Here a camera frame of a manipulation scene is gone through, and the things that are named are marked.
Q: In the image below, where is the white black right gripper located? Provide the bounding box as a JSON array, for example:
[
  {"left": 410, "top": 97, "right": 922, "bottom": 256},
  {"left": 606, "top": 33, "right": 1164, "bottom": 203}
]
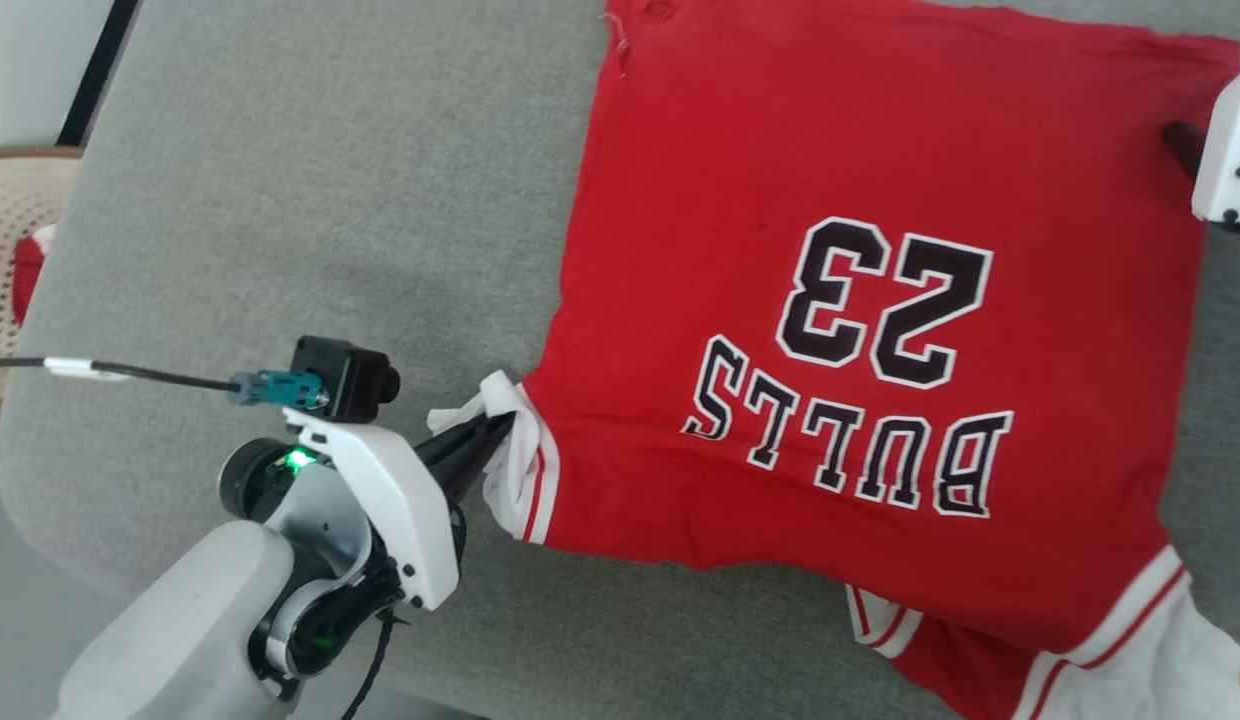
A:
[{"left": 1163, "top": 62, "right": 1240, "bottom": 236}]

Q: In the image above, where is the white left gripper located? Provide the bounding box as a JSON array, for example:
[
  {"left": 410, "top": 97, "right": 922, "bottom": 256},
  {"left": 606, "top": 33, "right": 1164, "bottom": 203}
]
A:
[{"left": 295, "top": 405, "right": 517, "bottom": 613}]

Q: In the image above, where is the red white Bulls jersey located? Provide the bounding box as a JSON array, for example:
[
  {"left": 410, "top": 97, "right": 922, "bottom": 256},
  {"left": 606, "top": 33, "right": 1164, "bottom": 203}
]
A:
[{"left": 427, "top": 0, "right": 1240, "bottom": 720}]

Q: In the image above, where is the grey fabric sofa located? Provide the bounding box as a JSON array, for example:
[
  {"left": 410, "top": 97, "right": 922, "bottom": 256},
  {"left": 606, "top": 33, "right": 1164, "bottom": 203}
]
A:
[{"left": 0, "top": 0, "right": 1240, "bottom": 720}]

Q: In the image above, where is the red white cloth in basket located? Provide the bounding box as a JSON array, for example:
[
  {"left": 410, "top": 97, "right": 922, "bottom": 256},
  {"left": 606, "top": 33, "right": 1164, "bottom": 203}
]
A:
[{"left": 12, "top": 224, "right": 59, "bottom": 327}]

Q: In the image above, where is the beige woven laundry basket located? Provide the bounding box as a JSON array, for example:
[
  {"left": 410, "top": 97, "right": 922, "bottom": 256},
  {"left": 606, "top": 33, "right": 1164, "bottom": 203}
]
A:
[{"left": 0, "top": 146, "right": 84, "bottom": 403}]

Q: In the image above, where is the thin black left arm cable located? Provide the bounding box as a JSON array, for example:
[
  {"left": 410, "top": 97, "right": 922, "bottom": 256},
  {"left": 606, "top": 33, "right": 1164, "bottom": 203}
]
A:
[{"left": 342, "top": 610, "right": 399, "bottom": 720}]

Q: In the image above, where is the black camera cable teal plug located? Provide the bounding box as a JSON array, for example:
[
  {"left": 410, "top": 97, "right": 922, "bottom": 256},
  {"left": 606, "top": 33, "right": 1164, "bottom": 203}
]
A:
[{"left": 0, "top": 356, "right": 326, "bottom": 409}]

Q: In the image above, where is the black vertical wall strip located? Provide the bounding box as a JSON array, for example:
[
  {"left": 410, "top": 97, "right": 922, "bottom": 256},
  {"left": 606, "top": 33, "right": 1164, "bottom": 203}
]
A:
[{"left": 57, "top": 0, "right": 142, "bottom": 149}]

